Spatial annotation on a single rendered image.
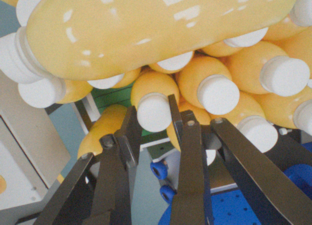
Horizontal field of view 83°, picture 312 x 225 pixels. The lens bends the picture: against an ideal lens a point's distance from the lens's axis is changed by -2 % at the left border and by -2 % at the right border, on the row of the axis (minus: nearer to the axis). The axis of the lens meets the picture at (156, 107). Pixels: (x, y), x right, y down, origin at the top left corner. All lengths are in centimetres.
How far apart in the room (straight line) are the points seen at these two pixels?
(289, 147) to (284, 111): 140
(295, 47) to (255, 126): 12
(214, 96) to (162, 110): 6
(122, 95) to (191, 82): 21
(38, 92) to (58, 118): 138
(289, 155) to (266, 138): 148
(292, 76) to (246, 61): 5
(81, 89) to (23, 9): 10
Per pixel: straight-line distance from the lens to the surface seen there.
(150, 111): 19
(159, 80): 23
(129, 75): 22
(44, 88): 22
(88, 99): 43
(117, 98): 41
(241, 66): 25
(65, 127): 161
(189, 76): 23
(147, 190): 182
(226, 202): 42
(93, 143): 28
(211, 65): 23
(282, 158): 171
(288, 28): 26
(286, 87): 23
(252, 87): 25
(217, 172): 36
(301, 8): 23
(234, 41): 19
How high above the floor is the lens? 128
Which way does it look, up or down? 69 degrees down
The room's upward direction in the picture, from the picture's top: 180 degrees clockwise
